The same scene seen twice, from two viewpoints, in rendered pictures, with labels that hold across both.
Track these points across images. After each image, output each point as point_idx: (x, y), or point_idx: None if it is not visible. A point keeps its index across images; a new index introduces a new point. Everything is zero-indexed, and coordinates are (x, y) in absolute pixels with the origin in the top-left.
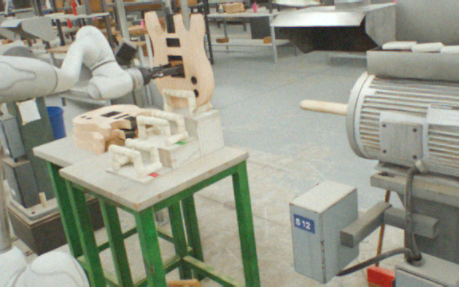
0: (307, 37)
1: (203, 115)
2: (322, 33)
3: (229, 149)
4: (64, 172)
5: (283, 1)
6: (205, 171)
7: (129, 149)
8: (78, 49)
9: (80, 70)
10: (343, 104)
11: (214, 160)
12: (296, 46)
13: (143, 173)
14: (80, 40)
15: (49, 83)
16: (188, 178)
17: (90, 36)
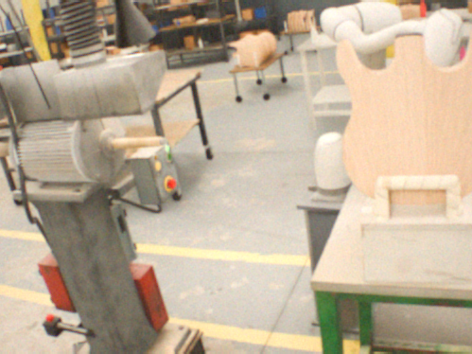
0: (144, 94)
1: (370, 206)
2: (127, 95)
3: (347, 278)
4: None
5: (148, 36)
6: (332, 232)
7: None
8: (392, 26)
9: (371, 44)
10: (124, 138)
11: (342, 251)
12: (157, 94)
13: None
14: (412, 21)
15: (328, 35)
16: (340, 219)
17: (420, 21)
